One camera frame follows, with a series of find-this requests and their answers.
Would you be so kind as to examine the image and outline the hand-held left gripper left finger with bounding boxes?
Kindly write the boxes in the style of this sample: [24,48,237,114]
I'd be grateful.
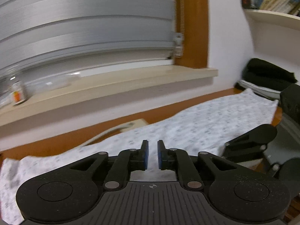
[61,140,150,190]

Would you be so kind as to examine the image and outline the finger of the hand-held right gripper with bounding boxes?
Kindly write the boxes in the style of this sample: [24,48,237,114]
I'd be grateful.
[225,124,278,149]
[221,145,267,163]

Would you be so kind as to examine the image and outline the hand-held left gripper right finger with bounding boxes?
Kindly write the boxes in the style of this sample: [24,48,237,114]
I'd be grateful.
[157,140,246,190]

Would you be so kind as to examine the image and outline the white patterned pajama garment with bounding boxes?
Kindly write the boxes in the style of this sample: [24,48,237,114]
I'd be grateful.
[0,88,280,225]

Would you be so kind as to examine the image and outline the folded white patterned garment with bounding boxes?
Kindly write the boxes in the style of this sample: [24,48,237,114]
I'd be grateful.
[235,80,282,100]

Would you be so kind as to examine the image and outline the beige window sill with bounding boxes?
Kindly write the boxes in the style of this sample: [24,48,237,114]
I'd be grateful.
[0,65,219,122]

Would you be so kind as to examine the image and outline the clear plastic bag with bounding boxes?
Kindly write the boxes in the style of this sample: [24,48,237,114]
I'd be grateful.
[35,71,81,91]

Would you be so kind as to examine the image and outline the white bookshelf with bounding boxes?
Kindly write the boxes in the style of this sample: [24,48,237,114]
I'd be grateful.
[244,8,300,59]

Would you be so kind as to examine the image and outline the wooden window trim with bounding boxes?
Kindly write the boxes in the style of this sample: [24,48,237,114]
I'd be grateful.
[175,0,209,68]

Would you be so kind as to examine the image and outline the grey window blind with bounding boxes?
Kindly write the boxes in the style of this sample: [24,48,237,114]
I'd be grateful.
[0,0,179,80]

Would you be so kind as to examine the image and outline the clear jar with orange label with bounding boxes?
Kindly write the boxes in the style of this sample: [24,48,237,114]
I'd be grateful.
[8,74,27,106]

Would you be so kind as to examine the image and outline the black drawstring pants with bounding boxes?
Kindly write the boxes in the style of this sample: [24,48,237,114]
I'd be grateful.
[242,58,298,83]

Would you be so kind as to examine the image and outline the clear plastic cord clip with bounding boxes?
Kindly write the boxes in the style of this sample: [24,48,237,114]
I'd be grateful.
[172,33,184,58]

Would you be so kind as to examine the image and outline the beaded blind cord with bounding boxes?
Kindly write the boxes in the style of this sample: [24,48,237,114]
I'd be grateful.
[175,0,186,35]

